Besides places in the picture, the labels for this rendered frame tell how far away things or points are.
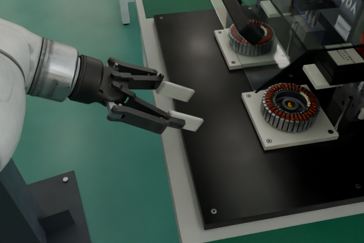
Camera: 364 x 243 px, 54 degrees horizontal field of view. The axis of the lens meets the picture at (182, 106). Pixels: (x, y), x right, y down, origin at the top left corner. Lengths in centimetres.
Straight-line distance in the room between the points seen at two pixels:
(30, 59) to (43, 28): 202
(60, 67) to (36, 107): 144
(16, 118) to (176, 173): 36
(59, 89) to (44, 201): 107
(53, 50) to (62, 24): 200
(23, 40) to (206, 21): 60
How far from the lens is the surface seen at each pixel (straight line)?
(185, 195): 66
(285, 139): 72
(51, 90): 56
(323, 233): 67
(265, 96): 74
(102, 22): 251
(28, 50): 54
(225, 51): 90
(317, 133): 75
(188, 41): 95
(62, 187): 161
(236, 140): 71
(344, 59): 71
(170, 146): 72
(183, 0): 116
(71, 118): 187
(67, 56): 56
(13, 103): 42
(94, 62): 58
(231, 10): 52
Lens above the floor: 132
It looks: 46 degrees down
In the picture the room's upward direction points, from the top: straight up
